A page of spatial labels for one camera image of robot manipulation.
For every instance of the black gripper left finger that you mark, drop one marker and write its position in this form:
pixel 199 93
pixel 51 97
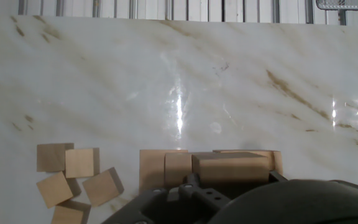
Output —
pixel 179 205

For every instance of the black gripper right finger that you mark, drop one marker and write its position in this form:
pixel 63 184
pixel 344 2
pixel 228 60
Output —
pixel 277 176

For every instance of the small wooden cube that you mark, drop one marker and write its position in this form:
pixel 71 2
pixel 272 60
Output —
pixel 99 188
pixel 68 214
pixel 54 189
pixel 50 157
pixel 79 162

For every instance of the marble pattern mat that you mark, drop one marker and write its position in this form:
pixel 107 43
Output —
pixel 166 77

